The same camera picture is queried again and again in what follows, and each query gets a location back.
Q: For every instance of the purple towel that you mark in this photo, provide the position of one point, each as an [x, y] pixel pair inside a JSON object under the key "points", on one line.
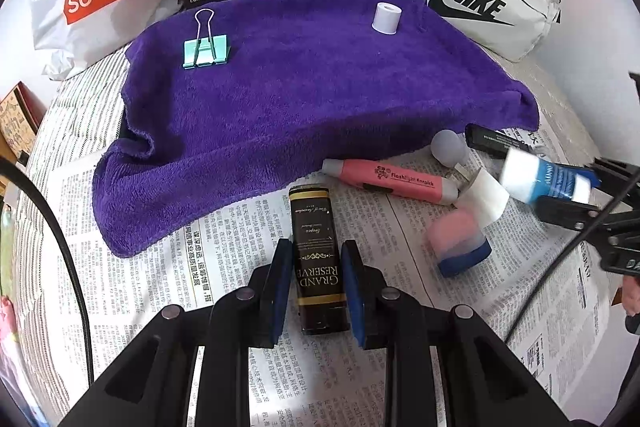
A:
{"points": [[300, 82]]}

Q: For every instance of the newspaper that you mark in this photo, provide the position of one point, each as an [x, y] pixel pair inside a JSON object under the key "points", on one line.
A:
{"points": [[165, 267]]}

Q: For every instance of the blue and white bottle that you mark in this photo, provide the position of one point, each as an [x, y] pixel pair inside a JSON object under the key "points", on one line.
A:
{"points": [[550, 179]]}

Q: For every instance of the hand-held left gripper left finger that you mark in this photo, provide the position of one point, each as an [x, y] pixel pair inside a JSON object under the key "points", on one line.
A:
{"points": [[280, 287]]}

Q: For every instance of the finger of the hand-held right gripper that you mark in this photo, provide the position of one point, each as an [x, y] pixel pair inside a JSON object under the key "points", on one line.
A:
{"points": [[620, 172], [570, 214]]}

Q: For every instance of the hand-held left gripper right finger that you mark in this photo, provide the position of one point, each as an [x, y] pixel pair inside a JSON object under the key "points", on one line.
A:
{"points": [[350, 292]]}

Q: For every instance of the wooden plaque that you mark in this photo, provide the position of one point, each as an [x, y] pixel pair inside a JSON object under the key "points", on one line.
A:
{"points": [[17, 122]]}

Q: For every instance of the dark Grand Reserve box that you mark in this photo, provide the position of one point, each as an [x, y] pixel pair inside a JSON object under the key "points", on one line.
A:
{"points": [[317, 247]]}

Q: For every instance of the white plug adapter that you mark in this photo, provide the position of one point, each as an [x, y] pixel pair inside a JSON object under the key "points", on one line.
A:
{"points": [[485, 197]]}

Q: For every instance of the small white cylinder cap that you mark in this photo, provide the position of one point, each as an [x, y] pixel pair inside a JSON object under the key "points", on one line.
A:
{"points": [[386, 19]]}

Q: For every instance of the grey round USB light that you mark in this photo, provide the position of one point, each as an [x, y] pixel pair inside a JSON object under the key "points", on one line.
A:
{"points": [[450, 149]]}

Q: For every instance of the pink cloth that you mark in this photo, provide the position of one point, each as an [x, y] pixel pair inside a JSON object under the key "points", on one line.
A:
{"points": [[7, 322]]}

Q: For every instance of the blue-lidded pink box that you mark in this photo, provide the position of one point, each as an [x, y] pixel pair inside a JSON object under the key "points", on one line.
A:
{"points": [[457, 237]]}

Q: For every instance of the pink earpick pen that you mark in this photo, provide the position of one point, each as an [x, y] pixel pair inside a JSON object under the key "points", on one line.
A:
{"points": [[390, 179]]}

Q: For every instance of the green binder clip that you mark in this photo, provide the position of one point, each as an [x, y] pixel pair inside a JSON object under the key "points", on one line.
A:
{"points": [[207, 52]]}

